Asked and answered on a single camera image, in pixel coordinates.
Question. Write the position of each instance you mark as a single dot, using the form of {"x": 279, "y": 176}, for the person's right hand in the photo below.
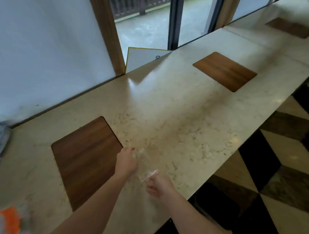
{"x": 163, "y": 186}

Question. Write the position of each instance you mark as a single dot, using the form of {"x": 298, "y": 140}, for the person's left hand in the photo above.
{"x": 126, "y": 162}

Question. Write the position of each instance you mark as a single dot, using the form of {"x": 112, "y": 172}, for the person's right fingers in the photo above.
{"x": 151, "y": 189}

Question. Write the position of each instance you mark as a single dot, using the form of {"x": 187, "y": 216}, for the person's left fingers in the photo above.
{"x": 129, "y": 150}

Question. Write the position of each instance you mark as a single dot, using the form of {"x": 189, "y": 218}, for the clear plastic wrapper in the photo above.
{"x": 144, "y": 168}

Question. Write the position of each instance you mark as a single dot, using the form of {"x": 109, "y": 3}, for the person's right forearm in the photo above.
{"x": 190, "y": 217}

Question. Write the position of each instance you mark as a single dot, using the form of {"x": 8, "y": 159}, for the person's left forearm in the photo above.
{"x": 91, "y": 207}

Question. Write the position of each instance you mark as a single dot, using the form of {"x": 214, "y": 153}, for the brown wooden inset panel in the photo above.
{"x": 288, "y": 27}
{"x": 224, "y": 71}
{"x": 84, "y": 161}

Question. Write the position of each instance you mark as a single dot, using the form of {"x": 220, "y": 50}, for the white board with yellow edge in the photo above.
{"x": 140, "y": 57}

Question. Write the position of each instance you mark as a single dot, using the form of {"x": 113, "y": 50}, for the orange packet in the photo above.
{"x": 9, "y": 220}

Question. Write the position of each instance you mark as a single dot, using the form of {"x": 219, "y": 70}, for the dark balcony railing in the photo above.
{"x": 135, "y": 7}

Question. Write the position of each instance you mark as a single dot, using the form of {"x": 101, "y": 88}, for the wide wooden post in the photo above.
{"x": 108, "y": 36}

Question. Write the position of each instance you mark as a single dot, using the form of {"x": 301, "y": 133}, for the black window frame bar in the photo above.
{"x": 175, "y": 24}

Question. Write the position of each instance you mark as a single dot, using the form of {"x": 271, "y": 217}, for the narrow wooden post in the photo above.
{"x": 227, "y": 13}

